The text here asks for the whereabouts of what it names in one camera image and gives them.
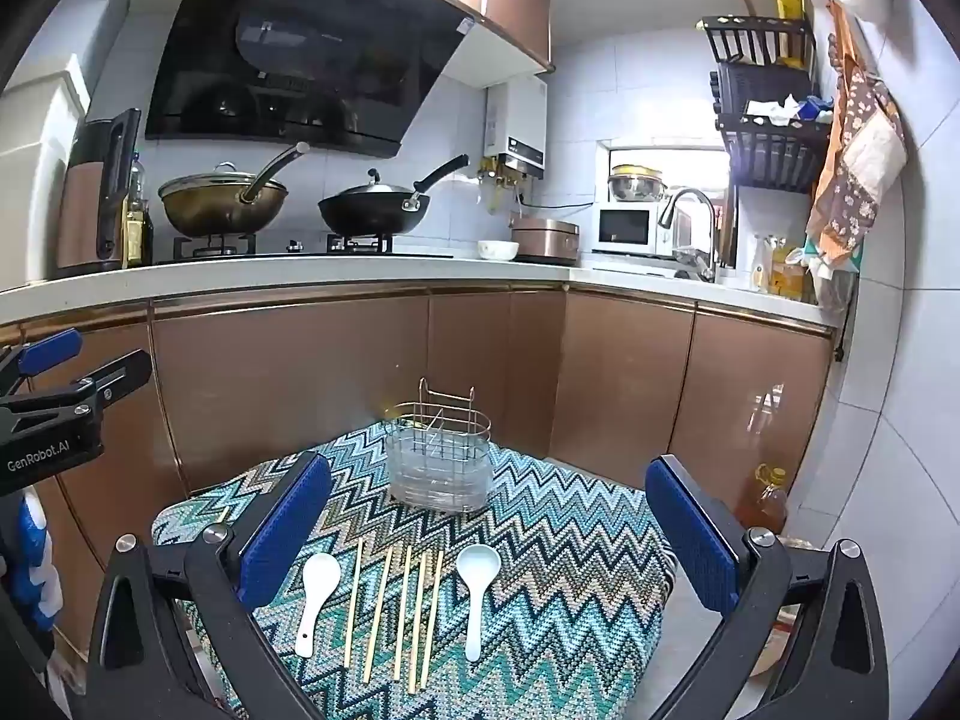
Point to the zigzag patterned cloth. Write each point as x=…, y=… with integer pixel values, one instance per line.
x=540, y=577

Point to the white kitchen countertop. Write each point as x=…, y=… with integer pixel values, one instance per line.
x=300, y=277

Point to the cooking oil bottle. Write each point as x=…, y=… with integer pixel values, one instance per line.
x=137, y=232

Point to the white bowl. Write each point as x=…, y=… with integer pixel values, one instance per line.
x=498, y=250

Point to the yellow cup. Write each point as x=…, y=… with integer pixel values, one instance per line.
x=789, y=0

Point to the brass wok with lid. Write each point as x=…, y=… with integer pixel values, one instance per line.
x=217, y=202

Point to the brown electric kettle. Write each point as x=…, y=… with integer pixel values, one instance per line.
x=86, y=202

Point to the black gas stove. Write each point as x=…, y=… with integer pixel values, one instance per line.
x=300, y=251

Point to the white appliance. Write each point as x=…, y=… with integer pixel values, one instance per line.
x=37, y=165

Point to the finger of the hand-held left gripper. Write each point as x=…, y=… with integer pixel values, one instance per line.
x=120, y=375
x=52, y=352

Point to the glass cup with chopsticks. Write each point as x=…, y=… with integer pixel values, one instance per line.
x=439, y=465

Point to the steel kitchen faucet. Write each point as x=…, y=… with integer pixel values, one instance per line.
x=705, y=210

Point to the black range hood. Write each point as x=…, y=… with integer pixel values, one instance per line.
x=300, y=52

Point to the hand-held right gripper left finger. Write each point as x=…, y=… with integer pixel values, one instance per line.
x=289, y=532

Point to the orange oil bottle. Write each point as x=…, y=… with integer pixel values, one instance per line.
x=763, y=502

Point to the black wok with lid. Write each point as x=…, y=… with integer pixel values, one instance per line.
x=367, y=214

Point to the white cloth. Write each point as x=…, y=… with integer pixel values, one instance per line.
x=772, y=109

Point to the white ceramic spoon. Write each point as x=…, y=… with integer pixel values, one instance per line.
x=476, y=562
x=319, y=574

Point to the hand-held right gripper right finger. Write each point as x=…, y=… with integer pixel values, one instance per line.
x=694, y=540

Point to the person's left hand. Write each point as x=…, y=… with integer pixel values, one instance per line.
x=34, y=562

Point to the metal pot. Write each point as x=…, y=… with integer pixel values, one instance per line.
x=544, y=240

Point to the black dish rack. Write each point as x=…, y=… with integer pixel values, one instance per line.
x=772, y=150

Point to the white water heater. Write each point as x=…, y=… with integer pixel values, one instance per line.
x=521, y=120

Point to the white microwave oven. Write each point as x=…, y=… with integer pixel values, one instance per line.
x=622, y=229

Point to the yellow bottle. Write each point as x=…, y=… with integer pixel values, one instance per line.
x=787, y=274

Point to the clear bottle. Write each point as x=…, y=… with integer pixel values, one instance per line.
x=762, y=266

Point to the blue item in rack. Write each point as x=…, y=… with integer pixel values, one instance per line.
x=816, y=109

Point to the patterned apron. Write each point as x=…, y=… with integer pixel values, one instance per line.
x=855, y=150

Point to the brown base cabinets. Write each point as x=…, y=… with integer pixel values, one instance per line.
x=300, y=390

